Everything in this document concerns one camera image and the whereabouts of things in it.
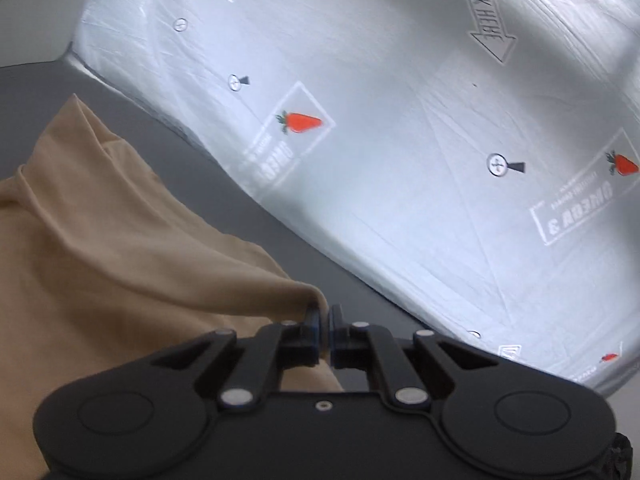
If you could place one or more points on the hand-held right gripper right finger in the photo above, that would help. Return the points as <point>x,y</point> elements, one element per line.
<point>334,332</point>

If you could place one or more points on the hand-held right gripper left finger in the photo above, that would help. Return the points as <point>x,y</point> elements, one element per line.
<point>314,332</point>

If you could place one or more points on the beige garment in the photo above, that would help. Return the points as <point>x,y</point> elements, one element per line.
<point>100,260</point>

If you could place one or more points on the white printed plastic sheet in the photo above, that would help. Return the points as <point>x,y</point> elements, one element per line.
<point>400,135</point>

